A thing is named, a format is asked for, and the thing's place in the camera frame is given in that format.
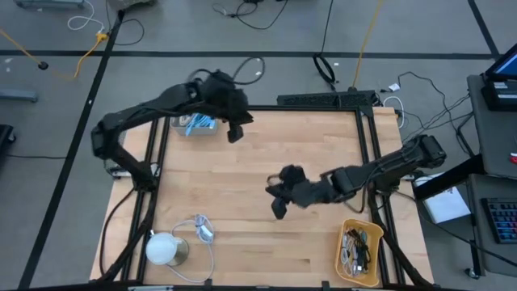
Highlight backlit black keyboard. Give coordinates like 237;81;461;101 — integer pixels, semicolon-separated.
480;197;517;244

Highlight black perforated long box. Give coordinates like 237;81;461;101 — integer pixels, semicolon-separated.
276;89;377;108

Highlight black diagonal bar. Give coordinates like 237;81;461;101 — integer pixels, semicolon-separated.
411;155;485;201

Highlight white globe lamp brass base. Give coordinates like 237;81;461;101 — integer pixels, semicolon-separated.
145;231;190;267

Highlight black hanging cable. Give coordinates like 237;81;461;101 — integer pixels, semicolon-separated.
313;0;338;92

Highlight black device box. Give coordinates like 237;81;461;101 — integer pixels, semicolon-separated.
480;78;517;112

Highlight black tangled floor cables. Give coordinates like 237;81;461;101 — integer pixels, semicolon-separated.
397;71;473;141

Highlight white floor cable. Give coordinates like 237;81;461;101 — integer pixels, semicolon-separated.
66;0;106;33

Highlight grey metal foot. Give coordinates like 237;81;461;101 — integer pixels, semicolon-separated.
0;89;40;103
14;0;86;9

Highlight grey side cart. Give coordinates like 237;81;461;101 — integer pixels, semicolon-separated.
466;72;517;278

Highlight white coiled cable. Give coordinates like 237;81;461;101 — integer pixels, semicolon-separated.
381;95;405;129

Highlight white power strip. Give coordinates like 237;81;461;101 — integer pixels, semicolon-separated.
105;159;161;179

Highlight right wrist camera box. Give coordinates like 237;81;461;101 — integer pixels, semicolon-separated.
280;164;306;183

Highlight orange extension cord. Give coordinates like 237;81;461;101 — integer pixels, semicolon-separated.
0;28;110;80

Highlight black floor cable bundle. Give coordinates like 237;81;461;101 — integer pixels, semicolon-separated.
212;0;290;32

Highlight yellow plastic bin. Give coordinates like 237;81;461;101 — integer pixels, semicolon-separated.
334;217;385;288

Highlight black laptop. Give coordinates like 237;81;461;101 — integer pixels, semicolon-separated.
484;42;517;82

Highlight thick light blue cable coil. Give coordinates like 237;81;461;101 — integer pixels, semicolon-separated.
193;113;216;130

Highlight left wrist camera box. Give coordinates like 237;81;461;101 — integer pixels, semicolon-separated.
209;69;235;88

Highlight white flat box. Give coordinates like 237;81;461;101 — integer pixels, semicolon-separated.
414;173;472;225

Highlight black aluminium table frame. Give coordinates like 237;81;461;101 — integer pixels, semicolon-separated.
96;91;435;291

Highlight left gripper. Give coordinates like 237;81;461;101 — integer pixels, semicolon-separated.
203;80;254;144

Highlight yellow hanging cable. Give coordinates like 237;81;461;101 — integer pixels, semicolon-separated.
351;0;384;91

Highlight grey plastic bin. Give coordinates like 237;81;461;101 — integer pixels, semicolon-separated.
169;112;219;137

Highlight black floor cable loop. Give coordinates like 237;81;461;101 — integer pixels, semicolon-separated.
105;0;145;47

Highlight black chair base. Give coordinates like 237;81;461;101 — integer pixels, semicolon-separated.
0;124;16;146

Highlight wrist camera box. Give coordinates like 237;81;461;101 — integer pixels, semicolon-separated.
280;164;306;183
209;69;235;88

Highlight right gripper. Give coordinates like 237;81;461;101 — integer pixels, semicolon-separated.
265;179;330;220

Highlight white cable with adapter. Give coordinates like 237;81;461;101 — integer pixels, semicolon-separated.
167;213;216;284

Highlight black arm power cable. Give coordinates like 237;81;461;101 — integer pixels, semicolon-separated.
99;186;137;278

